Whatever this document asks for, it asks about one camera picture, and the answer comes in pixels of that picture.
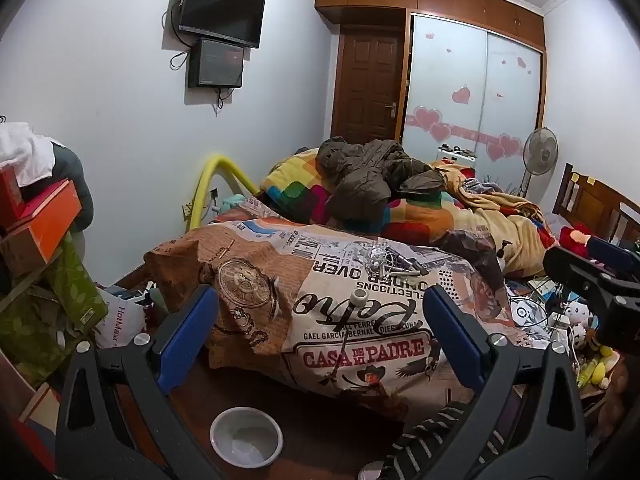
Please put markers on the olive padded jacket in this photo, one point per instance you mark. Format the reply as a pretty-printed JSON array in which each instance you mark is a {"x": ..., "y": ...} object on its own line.
[{"x": 365, "y": 175}]

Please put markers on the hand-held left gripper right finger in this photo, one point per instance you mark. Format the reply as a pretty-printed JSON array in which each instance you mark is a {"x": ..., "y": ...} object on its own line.
[{"x": 450, "y": 330}]

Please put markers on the tan fleece blanket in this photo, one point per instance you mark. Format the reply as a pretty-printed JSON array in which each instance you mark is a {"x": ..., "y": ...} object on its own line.
[{"x": 505, "y": 220}]

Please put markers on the newspaper print blanket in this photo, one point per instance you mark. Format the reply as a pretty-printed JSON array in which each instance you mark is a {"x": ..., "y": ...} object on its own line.
[{"x": 280, "y": 270}]

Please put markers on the white plastic bag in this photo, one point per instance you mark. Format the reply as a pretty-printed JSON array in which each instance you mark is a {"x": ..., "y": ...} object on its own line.
[{"x": 120, "y": 320}]

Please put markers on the black white striped cloth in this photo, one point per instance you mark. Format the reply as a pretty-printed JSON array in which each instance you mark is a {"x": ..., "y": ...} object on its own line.
[{"x": 450, "y": 420}]

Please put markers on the yellow plastic toy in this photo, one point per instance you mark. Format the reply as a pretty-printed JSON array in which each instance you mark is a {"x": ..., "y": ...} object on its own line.
[{"x": 597, "y": 367}]

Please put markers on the black wall television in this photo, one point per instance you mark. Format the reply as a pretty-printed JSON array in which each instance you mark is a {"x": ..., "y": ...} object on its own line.
[{"x": 222, "y": 7}]

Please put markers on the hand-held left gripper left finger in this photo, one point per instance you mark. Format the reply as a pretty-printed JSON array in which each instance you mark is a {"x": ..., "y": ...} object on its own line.
[{"x": 187, "y": 340}]

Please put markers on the brown cardboard box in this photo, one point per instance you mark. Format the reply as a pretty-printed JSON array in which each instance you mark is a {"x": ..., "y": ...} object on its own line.
[{"x": 27, "y": 252}]

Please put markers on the dark grey cushion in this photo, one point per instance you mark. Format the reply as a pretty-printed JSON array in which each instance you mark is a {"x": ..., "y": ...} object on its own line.
[{"x": 75, "y": 180}]

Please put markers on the white standing fan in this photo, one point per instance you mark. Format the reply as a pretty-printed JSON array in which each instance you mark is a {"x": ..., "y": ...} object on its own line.
[{"x": 541, "y": 151}]

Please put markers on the wooden bed headboard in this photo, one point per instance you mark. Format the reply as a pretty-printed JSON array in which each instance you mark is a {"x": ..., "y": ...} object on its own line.
[{"x": 595, "y": 205}]

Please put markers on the yellow foam tube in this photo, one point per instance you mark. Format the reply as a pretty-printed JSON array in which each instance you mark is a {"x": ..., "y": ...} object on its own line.
[{"x": 205, "y": 180}]

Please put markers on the small white desk fan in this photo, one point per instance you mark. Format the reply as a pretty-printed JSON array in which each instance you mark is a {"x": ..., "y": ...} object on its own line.
[{"x": 527, "y": 312}]

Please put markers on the dark brown cloth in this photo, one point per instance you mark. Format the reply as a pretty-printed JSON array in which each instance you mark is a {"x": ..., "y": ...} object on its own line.
[{"x": 472, "y": 252}]

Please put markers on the small black wall monitor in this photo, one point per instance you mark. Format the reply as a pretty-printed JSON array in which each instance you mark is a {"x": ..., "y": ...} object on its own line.
[{"x": 215, "y": 62}]

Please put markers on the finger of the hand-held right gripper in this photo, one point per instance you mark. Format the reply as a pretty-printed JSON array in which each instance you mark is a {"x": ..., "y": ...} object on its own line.
[
  {"x": 610, "y": 257},
  {"x": 582, "y": 275}
]

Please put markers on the spotted white plush toy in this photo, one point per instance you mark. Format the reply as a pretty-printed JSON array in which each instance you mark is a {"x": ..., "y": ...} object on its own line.
[{"x": 580, "y": 312}]

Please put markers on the teal plush toy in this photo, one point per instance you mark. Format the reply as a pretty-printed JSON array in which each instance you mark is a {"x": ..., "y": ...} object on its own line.
[{"x": 232, "y": 203}]

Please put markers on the frosted sliding door wardrobe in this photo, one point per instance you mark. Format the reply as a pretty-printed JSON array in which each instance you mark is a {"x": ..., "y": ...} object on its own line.
[{"x": 450, "y": 85}]

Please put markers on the white pump bottle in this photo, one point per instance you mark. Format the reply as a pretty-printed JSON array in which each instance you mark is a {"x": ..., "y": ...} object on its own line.
[{"x": 501, "y": 259}]

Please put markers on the white round cap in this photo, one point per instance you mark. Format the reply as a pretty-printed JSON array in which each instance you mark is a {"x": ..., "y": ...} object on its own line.
[{"x": 359, "y": 294}]

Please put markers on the brown wooden door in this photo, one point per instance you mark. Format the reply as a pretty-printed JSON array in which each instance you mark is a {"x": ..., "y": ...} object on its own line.
[{"x": 367, "y": 85}]

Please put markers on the red plush toy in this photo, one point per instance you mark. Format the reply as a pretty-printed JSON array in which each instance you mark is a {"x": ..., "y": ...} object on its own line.
[{"x": 575, "y": 240}]

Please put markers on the colourful checkered blanket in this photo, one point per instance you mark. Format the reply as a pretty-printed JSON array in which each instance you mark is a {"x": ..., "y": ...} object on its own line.
[{"x": 300, "y": 187}]

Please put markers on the green leaf print bag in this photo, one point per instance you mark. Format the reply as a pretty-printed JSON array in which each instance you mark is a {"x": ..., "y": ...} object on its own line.
[{"x": 75, "y": 285}]

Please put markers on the orange box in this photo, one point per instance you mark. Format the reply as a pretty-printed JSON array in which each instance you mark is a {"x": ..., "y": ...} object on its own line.
[{"x": 50, "y": 225}]

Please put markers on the red box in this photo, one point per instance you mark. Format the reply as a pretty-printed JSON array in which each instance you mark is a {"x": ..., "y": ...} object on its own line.
[{"x": 9, "y": 200}]

